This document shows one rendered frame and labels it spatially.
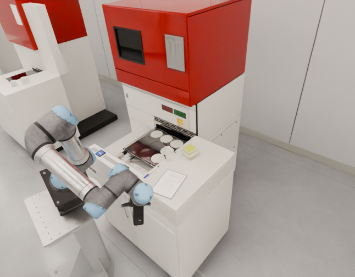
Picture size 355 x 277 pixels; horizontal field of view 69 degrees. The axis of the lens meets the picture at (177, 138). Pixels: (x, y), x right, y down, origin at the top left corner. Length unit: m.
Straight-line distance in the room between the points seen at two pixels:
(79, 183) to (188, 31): 1.03
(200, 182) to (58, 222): 0.89
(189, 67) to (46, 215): 1.28
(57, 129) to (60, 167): 0.18
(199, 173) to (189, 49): 0.76
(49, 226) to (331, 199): 2.53
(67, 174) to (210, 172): 0.90
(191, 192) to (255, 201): 1.36
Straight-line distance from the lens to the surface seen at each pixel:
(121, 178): 1.02
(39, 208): 1.93
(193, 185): 1.57
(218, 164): 1.71
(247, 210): 2.72
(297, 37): 2.97
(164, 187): 1.56
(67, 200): 1.75
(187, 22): 1.60
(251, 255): 2.46
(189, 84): 1.71
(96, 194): 1.02
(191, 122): 1.92
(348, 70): 2.93
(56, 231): 1.75
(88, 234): 2.04
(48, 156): 1.13
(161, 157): 1.87
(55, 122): 1.18
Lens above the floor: 2.11
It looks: 36 degrees down
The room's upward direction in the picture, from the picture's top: 4 degrees counter-clockwise
